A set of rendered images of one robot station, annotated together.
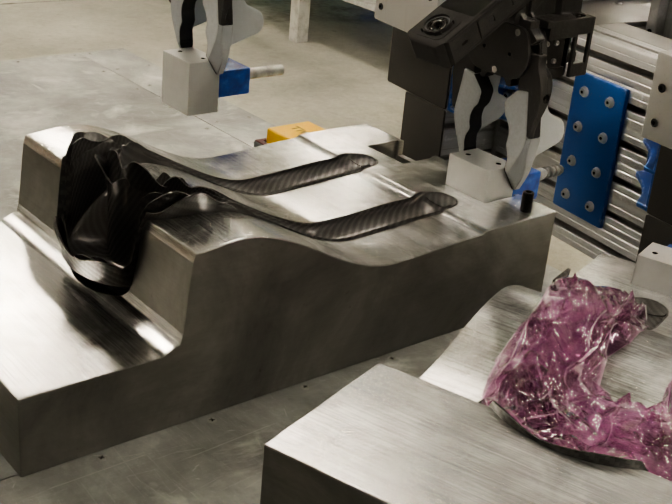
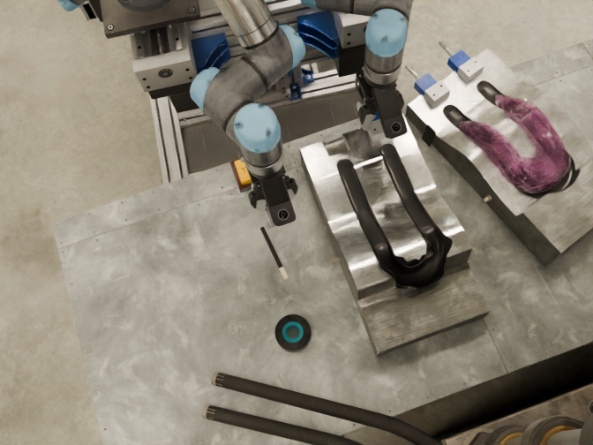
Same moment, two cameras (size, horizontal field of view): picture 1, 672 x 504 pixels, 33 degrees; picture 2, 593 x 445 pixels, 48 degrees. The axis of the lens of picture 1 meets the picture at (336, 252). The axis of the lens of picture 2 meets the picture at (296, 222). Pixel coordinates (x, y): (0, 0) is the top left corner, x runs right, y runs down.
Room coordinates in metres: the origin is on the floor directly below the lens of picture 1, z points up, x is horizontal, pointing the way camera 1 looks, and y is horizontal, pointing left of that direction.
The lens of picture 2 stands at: (0.81, 0.60, 2.29)
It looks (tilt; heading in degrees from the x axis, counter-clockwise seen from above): 70 degrees down; 300
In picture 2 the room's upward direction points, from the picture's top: 9 degrees counter-clockwise
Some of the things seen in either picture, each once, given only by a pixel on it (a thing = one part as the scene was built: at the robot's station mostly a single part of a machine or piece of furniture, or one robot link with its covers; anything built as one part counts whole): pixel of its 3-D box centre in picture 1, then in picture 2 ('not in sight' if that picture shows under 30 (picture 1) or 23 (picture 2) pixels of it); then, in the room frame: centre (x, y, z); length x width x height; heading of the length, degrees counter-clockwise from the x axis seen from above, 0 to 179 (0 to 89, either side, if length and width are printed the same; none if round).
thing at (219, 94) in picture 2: not in sight; (228, 94); (1.21, 0.08, 1.25); 0.11 x 0.11 x 0.08; 65
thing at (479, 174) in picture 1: (514, 179); (371, 115); (1.00, -0.16, 0.89); 0.13 x 0.05 x 0.05; 131
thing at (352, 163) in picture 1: (259, 181); (394, 212); (0.87, 0.07, 0.92); 0.35 x 0.16 x 0.09; 131
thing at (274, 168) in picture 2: not in sight; (262, 155); (1.13, 0.14, 1.17); 0.08 x 0.08 x 0.05
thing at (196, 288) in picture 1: (233, 235); (390, 227); (0.87, 0.09, 0.87); 0.50 x 0.26 x 0.14; 131
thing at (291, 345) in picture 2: not in sight; (293, 333); (0.99, 0.38, 0.82); 0.08 x 0.08 x 0.04
